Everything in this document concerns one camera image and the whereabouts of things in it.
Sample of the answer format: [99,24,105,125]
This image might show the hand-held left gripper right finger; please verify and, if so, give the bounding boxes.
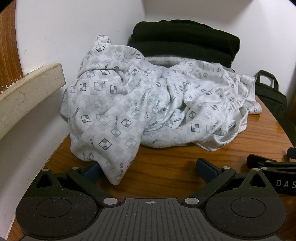
[183,158,278,206]

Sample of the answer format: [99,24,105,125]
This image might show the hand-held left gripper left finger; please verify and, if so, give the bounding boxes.
[35,162,119,207]

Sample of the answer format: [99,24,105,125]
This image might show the white checker-print pants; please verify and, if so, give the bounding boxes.
[60,35,264,186]

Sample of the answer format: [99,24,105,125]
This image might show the stack of folded clothes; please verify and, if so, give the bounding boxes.
[127,20,241,68]

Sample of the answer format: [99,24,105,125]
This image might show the black laptop bag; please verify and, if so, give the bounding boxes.
[253,70,288,122]

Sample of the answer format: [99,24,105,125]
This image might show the beige window sill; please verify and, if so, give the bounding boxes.
[0,62,65,142]

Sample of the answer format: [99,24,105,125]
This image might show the wooden window frame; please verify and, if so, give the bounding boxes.
[0,3,23,93]

